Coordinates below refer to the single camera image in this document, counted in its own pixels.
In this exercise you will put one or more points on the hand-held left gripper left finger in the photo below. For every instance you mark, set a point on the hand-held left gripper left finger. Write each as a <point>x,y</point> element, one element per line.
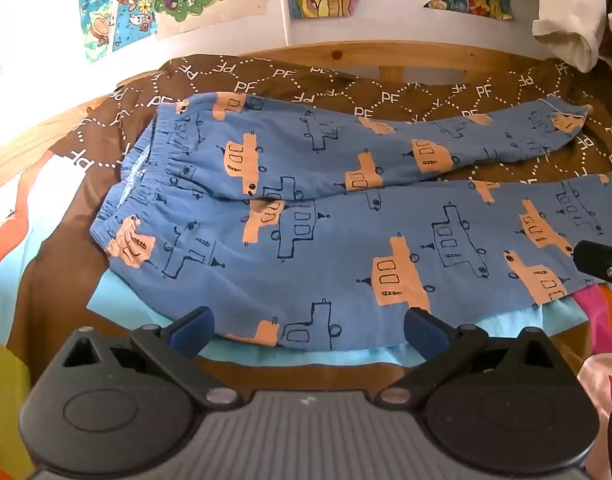
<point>193,327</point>

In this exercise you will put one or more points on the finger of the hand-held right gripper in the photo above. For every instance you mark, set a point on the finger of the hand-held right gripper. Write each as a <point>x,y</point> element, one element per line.
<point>598,260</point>

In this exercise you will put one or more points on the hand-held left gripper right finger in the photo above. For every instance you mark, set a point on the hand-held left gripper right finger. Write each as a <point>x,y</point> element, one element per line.
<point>422,329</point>

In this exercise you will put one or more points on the blue pants with orange print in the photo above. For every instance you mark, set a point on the blue pants with orange print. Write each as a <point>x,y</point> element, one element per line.
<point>311,270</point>

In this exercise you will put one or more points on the magenta and pink cloth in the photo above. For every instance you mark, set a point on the magenta and pink cloth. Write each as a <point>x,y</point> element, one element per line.
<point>598,310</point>

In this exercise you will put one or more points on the yellow-green cloth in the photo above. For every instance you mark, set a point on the yellow-green cloth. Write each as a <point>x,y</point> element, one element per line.
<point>5,400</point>

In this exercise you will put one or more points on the white hanging cloth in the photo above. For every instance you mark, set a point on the white hanging cloth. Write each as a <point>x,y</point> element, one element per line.
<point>571,35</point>

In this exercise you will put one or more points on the brown patterned blanket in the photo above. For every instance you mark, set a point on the brown patterned blanket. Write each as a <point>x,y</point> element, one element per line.
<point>336,87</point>

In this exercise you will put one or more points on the wooden bed frame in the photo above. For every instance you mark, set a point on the wooden bed frame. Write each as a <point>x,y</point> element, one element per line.
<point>336,55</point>

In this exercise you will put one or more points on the blue cartoon wall poster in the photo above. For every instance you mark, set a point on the blue cartoon wall poster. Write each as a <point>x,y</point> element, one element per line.
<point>115,5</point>

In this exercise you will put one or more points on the white wall pipe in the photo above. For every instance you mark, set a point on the white wall pipe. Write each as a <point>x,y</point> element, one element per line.
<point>284,5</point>

